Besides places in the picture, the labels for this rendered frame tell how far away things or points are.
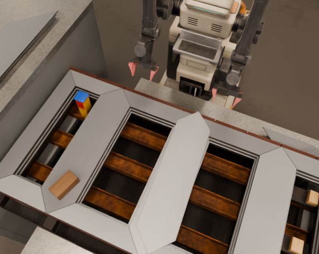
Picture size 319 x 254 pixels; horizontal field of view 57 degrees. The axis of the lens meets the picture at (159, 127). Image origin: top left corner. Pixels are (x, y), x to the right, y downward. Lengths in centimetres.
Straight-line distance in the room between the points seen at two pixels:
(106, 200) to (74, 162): 26
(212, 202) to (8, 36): 136
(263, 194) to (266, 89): 161
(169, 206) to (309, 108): 192
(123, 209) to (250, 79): 187
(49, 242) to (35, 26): 109
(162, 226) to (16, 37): 119
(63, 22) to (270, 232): 147
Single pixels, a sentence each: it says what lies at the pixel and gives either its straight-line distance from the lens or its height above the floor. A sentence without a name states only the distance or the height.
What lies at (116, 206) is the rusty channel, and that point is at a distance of 155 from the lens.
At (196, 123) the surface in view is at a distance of 153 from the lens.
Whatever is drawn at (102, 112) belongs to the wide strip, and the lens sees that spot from 156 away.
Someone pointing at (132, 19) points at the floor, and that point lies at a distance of 334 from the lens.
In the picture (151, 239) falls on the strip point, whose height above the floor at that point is 87.
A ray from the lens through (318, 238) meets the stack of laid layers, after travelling 153.
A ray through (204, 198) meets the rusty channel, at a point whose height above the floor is 68.
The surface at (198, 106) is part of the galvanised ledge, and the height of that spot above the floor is 68.
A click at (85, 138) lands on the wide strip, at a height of 87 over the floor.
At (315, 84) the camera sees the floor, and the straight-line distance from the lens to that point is 315.
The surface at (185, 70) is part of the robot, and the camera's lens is 181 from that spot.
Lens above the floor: 218
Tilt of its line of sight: 61 degrees down
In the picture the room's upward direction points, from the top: 3 degrees clockwise
